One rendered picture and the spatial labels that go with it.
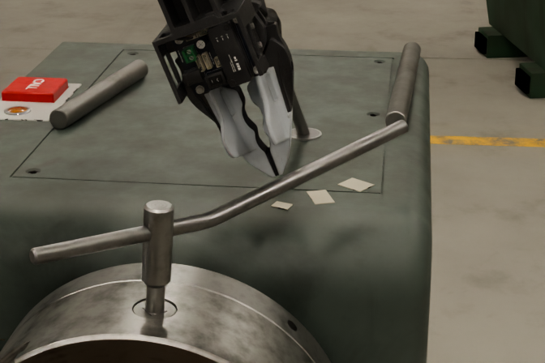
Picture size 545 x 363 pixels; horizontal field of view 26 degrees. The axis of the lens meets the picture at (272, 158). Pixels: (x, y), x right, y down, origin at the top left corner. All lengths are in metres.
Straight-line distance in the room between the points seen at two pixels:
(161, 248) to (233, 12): 0.18
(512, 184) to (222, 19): 3.69
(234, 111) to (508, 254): 3.03
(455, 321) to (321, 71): 2.15
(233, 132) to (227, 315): 0.15
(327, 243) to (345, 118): 0.28
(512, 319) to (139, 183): 2.54
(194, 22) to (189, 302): 0.22
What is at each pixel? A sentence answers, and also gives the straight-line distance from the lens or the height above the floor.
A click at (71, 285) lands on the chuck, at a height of 1.22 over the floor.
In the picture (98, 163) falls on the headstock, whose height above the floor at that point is 1.26.
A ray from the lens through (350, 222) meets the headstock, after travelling 1.02.
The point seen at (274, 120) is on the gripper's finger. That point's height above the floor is 1.36.
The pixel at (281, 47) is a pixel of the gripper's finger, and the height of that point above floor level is 1.41.
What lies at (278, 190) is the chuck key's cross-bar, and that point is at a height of 1.31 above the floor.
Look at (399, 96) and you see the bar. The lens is 1.27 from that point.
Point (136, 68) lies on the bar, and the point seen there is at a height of 1.27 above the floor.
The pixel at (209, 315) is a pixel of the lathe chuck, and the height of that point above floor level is 1.23.
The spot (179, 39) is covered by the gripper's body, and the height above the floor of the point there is 1.43.
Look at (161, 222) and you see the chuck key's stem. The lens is 0.86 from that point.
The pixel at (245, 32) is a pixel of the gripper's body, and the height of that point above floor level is 1.44.
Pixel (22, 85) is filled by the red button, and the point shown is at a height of 1.27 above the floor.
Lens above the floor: 1.66
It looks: 21 degrees down
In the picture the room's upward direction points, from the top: straight up
